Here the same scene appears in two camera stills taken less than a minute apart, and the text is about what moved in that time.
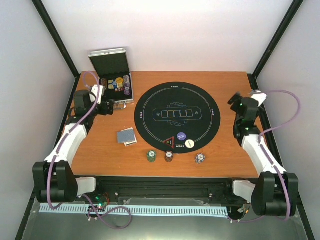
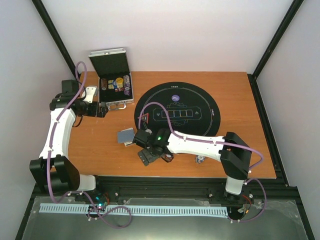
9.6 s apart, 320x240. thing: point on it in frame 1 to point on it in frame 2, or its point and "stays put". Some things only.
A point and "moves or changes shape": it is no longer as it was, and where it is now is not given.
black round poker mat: x=177 y=117 stays put
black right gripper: x=237 y=97 to x=148 y=156
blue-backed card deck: x=125 y=135 stays put
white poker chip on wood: x=199 y=158 stays put
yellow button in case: x=119 y=80 stays put
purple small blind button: x=181 y=136 moves or changes shape
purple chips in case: x=126 y=85 stays put
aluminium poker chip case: x=111 y=67 stays put
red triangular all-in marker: x=170 y=141 moves or changes shape
